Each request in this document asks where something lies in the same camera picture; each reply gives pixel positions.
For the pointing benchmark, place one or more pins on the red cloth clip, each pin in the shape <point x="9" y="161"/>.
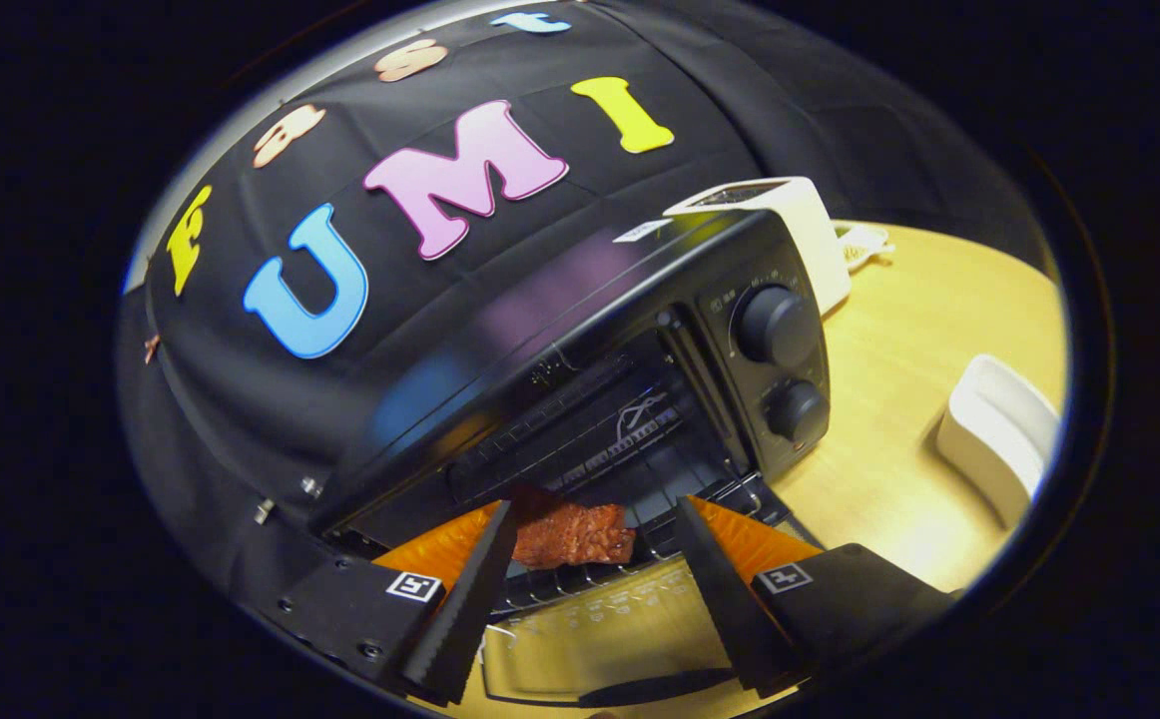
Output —
<point x="151" y="348"/>

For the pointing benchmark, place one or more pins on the white rectangular food tray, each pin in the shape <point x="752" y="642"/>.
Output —
<point x="999" y="429"/>

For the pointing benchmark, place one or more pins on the silver cloth clip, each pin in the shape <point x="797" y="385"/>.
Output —
<point x="263" y="511"/>

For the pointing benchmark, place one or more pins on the white pop-up toaster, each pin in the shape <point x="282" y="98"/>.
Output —
<point x="810" y="230"/>

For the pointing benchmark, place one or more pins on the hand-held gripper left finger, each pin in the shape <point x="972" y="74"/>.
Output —
<point x="465" y="604"/>

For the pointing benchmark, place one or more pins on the white divided dish with beans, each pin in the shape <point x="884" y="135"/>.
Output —
<point x="865" y="245"/>

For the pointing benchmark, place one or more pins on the black toaster oven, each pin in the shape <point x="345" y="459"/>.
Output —
<point x="560" y="300"/>

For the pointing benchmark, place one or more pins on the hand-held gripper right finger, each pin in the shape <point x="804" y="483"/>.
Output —
<point x="730" y="599"/>

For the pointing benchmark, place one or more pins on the brown steak piece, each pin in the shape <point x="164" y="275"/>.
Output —
<point x="580" y="534"/>

